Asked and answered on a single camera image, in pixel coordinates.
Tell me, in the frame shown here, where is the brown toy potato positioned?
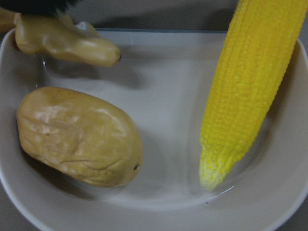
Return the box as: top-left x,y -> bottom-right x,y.
16,87 -> 143,187

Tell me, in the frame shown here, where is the beige plastic dustpan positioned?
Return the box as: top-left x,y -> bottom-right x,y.
0,30 -> 308,231

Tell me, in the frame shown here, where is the yellow toy corn cob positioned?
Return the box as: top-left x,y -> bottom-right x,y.
199,0 -> 308,192

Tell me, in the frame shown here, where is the tan toy ginger root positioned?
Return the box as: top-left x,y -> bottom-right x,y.
0,8 -> 121,67

